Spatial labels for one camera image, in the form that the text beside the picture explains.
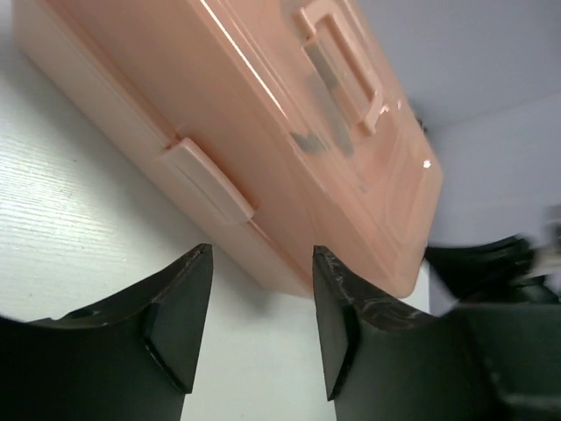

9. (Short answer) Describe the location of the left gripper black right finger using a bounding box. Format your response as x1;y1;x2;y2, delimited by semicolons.
313;246;560;420

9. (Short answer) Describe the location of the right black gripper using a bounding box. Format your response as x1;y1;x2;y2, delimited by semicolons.
424;235;560;304

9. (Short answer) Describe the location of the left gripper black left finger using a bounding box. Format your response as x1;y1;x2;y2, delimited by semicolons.
1;244;213;420

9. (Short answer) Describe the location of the pink plastic toolbox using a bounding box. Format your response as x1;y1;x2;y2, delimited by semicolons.
11;1;443;297

